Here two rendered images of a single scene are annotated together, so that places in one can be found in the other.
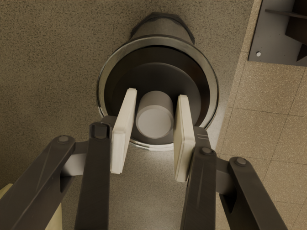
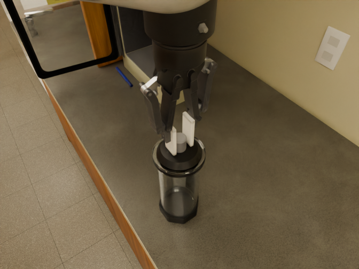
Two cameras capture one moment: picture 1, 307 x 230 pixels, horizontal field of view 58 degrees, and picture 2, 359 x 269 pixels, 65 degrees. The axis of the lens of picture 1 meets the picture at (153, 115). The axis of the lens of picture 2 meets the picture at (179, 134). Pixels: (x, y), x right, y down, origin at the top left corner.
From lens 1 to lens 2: 36 cm
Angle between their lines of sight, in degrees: 25
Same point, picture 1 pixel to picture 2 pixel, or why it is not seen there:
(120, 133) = (192, 121)
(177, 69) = (184, 161)
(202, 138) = (167, 137)
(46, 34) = (230, 170)
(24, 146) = not seen: hidden behind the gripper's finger
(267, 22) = not seen: outside the picture
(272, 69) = not seen: outside the picture
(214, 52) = (150, 222)
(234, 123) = (51, 252)
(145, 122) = (182, 135)
